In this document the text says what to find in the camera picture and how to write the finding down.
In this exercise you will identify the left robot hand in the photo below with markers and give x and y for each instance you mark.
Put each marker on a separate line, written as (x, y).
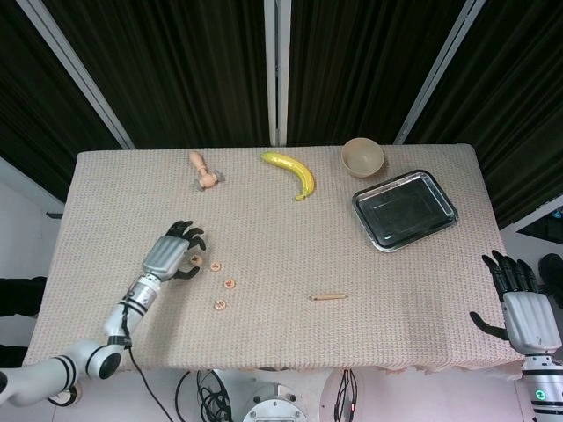
(165, 257)

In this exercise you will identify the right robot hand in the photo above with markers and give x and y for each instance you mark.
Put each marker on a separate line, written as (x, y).
(530, 321)

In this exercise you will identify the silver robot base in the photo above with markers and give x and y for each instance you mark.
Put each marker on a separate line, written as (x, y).
(275, 406)

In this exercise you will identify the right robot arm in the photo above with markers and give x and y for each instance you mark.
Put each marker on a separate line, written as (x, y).
(543, 387)

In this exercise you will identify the small wooden dumbbell toy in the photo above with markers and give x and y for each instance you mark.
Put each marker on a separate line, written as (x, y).
(206, 178)

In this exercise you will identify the woven beige tablecloth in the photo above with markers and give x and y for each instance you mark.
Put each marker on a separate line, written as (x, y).
(281, 246)

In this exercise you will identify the yellow banana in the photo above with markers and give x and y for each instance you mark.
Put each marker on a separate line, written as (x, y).
(294, 167)

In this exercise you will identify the beige sausage stick red mark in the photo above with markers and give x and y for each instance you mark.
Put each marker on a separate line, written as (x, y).
(327, 297)

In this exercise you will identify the metal tray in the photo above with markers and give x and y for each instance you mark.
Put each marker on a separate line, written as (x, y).
(402, 211)

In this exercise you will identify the black curtain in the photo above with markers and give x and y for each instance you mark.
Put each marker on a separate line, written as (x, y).
(176, 66)

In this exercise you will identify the beige bowl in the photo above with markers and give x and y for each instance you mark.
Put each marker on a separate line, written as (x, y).
(363, 160)

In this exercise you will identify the white frame post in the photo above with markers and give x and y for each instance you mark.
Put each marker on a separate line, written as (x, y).
(440, 70)
(277, 70)
(75, 70)

